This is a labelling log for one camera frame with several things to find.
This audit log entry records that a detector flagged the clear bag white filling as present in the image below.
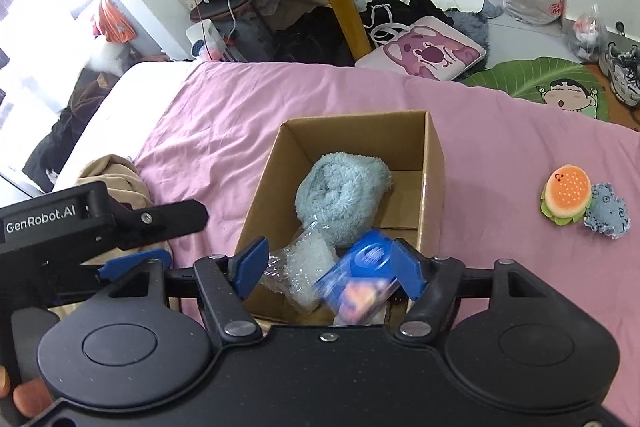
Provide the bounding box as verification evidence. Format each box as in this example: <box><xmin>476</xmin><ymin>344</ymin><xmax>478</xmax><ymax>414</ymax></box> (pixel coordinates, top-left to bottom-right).
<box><xmin>259</xmin><ymin>221</ymin><xmax>338</xmax><ymax>314</ymax></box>

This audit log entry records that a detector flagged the blue tissue packet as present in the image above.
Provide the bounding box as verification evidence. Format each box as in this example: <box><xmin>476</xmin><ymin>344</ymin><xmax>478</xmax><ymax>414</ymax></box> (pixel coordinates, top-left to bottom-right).
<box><xmin>314</xmin><ymin>229</ymin><xmax>399</xmax><ymax>325</ymax></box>

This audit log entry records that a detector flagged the fluffy light blue towel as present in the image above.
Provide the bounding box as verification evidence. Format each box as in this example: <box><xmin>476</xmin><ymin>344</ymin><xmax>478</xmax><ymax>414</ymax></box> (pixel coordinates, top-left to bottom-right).
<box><xmin>295</xmin><ymin>152</ymin><xmax>393</xmax><ymax>248</ymax></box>

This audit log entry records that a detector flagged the hamburger plush toy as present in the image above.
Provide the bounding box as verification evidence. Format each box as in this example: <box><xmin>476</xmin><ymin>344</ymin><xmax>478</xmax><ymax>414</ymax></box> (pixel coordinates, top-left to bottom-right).
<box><xmin>540</xmin><ymin>165</ymin><xmax>591</xmax><ymax>227</ymax></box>

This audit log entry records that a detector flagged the blue grey plush toy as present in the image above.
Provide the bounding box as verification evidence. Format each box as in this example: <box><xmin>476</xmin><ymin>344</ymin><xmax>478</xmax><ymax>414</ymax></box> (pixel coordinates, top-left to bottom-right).
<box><xmin>582</xmin><ymin>183</ymin><xmax>631</xmax><ymax>239</ymax></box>

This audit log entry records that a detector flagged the person's left hand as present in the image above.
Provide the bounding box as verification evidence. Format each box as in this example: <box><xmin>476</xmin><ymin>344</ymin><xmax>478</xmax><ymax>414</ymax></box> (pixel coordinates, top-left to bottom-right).
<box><xmin>0</xmin><ymin>366</ymin><xmax>53</xmax><ymax>419</ymax></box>

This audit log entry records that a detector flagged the tan blanket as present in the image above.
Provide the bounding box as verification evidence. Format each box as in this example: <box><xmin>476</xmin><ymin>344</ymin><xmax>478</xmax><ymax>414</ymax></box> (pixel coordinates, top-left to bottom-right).
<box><xmin>75</xmin><ymin>155</ymin><xmax>172</xmax><ymax>265</ymax></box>

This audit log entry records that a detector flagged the open cardboard box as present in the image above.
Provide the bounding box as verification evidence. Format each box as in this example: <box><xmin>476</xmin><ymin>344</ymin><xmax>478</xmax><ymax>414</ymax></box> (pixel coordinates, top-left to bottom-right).
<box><xmin>239</xmin><ymin>110</ymin><xmax>445</xmax><ymax>257</ymax></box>

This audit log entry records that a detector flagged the orange garment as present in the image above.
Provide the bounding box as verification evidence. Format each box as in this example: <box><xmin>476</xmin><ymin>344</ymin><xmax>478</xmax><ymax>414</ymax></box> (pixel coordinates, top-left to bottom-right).
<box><xmin>92</xmin><ymin>0</ymin><xmax>138</xmax><ymax>44</ymax></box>

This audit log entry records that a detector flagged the pink bear cushion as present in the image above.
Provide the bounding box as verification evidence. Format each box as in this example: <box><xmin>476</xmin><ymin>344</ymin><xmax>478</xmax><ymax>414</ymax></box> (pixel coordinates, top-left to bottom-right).
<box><xmin>355</xmin><ymin>16</ymin><xmax>486</xmax><ymax>81</ymax></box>

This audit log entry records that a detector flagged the white appliance on floor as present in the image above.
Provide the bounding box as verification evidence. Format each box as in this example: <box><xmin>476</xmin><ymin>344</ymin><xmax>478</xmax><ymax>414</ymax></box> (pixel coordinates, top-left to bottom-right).
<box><xmin>186</xmin><ymin>20</ymin><xmax>227</xmax><ymax>62</ymax></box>

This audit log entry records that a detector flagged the green leaf cartoon rug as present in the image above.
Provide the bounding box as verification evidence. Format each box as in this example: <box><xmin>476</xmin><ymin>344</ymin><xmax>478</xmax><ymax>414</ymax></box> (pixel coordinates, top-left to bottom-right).
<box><xmin>463</xmin><ymin>57</ymin><xmax>608</xmax><ymax>121</ymax></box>

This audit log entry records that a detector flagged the grey fluffy mat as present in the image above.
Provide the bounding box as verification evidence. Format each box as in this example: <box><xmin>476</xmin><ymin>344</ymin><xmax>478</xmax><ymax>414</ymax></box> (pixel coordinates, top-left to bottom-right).
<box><xmin>445</xmin><ymin>0</ymin><xmax>503</xmax><ymax>75</ymax></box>

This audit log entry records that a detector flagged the black clothes pile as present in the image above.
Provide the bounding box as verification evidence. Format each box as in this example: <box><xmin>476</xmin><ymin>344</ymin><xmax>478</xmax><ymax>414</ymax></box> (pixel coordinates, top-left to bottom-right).
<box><xmin>359</xmin><ymin>0</ymin><xmax>454</xmax><ymax>48</ymax></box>

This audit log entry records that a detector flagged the grey sneaker left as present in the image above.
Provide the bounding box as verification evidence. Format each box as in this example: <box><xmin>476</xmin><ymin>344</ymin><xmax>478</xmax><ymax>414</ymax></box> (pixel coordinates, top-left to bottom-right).
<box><xmin>598</xmin><ymin>42</ymin><xmax>640</xmax><ymax>108</ymax></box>

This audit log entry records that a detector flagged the small clear plastic bag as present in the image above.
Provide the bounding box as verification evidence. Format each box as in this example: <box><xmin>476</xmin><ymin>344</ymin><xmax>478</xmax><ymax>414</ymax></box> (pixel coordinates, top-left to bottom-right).
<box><xmin>565</xmin><ymin>4</ymin><xmax>608</xmax><ymax>63</ymax></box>

